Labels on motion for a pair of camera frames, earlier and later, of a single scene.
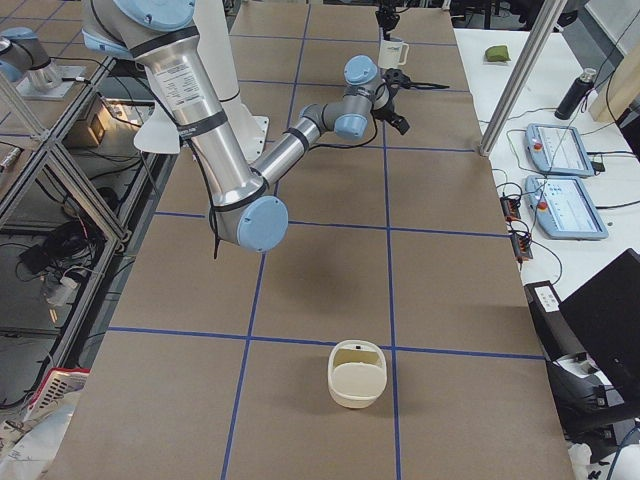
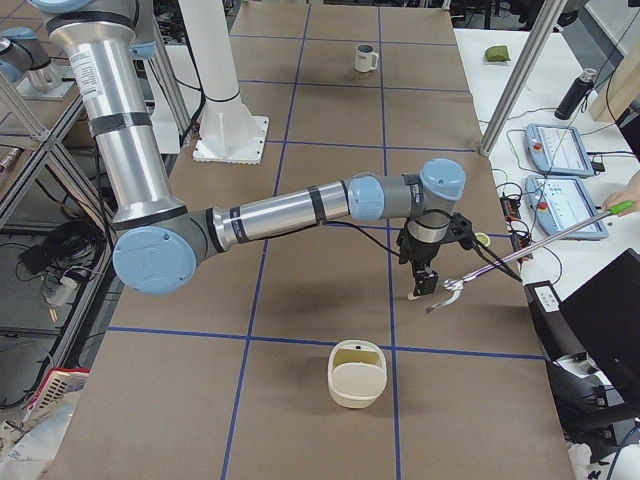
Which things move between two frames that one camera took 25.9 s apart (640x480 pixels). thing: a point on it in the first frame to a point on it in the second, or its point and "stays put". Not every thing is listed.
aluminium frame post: x=523 y=73 stays put
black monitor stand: x=591 y=411 stays put
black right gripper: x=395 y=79 to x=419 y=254
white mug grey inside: x=389 y=54 to x=365 y=59
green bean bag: x=497 y=53 stays put
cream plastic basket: x=357 y=373 stays put
